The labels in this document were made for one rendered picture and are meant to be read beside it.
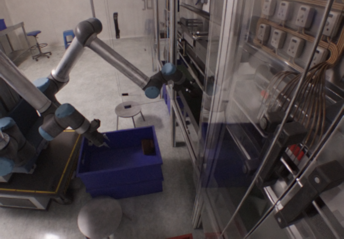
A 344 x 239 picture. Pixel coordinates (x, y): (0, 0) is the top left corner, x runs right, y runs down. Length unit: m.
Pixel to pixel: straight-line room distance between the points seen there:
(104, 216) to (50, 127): 0.69
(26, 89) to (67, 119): 0.26
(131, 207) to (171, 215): 0.33
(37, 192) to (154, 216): 0.88
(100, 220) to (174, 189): 0.67
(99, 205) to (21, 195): 0.60
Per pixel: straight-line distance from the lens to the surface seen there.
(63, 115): 0.96
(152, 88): 1.14
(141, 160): 1.59
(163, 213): 1.59
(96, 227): 1.37
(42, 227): 1.84
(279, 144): 0.31
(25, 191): 1.66
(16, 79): 1.05
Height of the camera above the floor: 1.47
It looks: 37 degrees down
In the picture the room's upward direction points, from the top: straight up
